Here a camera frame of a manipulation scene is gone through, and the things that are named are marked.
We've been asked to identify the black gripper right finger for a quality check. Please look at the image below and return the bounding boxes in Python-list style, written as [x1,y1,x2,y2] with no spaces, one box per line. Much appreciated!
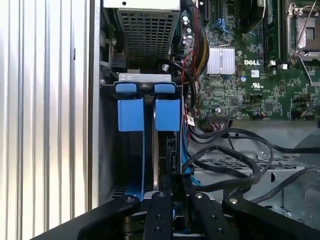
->
[189,191,320,240]

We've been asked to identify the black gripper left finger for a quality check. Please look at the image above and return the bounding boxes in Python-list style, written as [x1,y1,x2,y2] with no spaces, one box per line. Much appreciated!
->
[30,190,174,240]

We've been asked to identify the disk wire with black plug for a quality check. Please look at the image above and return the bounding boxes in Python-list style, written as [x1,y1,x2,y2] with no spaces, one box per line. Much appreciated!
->
[171,119,200,237]

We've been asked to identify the hard disk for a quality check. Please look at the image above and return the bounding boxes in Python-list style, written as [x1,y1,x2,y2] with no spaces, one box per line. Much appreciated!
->
[114,83,181,201]

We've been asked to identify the metal disk bay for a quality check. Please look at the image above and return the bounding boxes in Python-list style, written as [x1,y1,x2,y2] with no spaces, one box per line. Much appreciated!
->
[99,72,185,202]

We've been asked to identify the black expansion slot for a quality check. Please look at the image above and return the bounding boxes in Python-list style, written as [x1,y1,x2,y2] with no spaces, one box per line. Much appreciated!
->
[203,0,211,23]

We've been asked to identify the grey open PC case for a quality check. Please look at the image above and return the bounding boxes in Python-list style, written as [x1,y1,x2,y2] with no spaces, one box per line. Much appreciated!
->
[87,0,320,223]

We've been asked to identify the green Dell motherboard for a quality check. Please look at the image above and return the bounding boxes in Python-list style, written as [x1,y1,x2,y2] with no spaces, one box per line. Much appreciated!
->
[174,0,320,121]

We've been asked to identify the metal socket cover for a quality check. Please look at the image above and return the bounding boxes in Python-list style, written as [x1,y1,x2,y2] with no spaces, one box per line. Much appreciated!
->
[298,49,320,88]

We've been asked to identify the silver chipset heatsink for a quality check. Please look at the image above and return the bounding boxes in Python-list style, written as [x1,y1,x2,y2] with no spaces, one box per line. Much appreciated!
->
[206,45,236,76]

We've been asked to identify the black RAM slots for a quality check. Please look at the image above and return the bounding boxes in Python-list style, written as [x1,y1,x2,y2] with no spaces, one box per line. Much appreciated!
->
[261,0,289,68]

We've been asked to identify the silver power supply unit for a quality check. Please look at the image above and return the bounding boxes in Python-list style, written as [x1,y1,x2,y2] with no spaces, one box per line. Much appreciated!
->
[103,0,181,62]

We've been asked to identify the CPU socket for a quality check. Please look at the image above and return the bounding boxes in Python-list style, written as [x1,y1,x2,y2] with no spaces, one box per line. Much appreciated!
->
[286,1,320,65]

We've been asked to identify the thin metal locking lever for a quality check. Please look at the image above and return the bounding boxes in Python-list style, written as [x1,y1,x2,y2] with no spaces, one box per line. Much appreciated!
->
[294,4,314,56]

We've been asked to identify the blue SATA ports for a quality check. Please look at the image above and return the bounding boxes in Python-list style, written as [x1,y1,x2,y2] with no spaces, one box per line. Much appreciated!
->
[213,18,238,35]

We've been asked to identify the thin black cable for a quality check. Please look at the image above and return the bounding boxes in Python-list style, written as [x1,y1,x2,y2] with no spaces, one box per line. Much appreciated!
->
[249,168,320,204]

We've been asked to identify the thick black sleeved cable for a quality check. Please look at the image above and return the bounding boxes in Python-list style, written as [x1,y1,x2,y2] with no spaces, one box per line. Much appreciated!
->
[187,127,320,193]

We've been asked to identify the thin red wires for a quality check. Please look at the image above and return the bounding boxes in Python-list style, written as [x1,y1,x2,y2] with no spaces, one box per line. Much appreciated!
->
[180,50,199,80]

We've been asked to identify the red yellow black wire bundle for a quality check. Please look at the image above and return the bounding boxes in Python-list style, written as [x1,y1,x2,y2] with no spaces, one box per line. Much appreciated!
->
[187,4,211,77]

